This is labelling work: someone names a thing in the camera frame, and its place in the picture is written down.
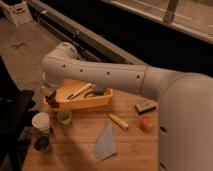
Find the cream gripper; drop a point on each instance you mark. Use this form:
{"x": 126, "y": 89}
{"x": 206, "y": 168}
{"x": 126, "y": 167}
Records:
{"x": 48, "y": 92}

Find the dark grape bunch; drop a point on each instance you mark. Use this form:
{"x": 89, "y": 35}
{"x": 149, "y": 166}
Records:
{"x": 51, "y": 100}

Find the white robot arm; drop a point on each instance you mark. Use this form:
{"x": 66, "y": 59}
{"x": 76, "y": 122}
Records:
{"x": 185, "y": 103}

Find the white paper cup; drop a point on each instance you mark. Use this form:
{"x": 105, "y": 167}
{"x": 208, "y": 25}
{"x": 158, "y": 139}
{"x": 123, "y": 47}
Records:
{"x": 41, "y": 121}

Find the small green cup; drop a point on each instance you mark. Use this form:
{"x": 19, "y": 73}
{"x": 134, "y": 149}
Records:
{"x": 64, "y": 117}

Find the yellow plastic bin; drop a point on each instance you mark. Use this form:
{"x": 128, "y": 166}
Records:
{"x": 81, "y": 101}

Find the black chair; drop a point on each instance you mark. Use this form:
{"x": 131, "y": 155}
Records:
{"x": 14, "y": 104}

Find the dark metal can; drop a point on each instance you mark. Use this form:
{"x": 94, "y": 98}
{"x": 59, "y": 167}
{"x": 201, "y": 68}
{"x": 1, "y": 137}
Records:
{"x": 43, "y": 144}

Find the grey blue sponge toy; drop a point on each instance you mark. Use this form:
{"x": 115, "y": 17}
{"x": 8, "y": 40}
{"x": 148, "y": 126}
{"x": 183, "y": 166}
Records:
{"x": 96, "y": 91}

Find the yellow banana toy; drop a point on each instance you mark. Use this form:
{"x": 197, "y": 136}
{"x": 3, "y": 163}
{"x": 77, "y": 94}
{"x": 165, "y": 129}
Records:
{"x": 119, "y": 121}

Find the blue folded cloth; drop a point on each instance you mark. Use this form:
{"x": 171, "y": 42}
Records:
{"x": 105, "y": 145}

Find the white storage box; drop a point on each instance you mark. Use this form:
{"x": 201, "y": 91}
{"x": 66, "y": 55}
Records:
{"x": 17, "y": 14}

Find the wooden cutting board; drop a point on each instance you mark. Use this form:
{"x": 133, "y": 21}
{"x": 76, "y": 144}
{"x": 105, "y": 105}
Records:
{"x": 72, "y": 144}

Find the black board eraser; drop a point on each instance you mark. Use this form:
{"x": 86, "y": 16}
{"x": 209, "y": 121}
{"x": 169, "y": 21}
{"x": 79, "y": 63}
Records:
{"x": 144, "y": 107}

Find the orange round fruit toy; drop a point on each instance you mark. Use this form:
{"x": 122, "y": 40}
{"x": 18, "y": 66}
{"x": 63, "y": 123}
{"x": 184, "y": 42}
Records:
{"x": 146, "y": 123}

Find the white handled brush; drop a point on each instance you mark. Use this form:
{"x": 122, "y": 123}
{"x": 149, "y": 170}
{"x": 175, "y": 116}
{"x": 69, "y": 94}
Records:
{"x": 79, "y": 91}

